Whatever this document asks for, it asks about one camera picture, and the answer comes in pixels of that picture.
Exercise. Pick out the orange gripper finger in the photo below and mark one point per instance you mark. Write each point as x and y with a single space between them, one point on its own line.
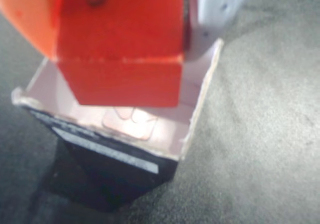
27 12

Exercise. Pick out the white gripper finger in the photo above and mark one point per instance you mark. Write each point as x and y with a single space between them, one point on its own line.
215 2

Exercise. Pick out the red cube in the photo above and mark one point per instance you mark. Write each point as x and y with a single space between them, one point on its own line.
125 47

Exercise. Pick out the white cardboard box, black label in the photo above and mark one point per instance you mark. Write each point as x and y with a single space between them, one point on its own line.
140 126

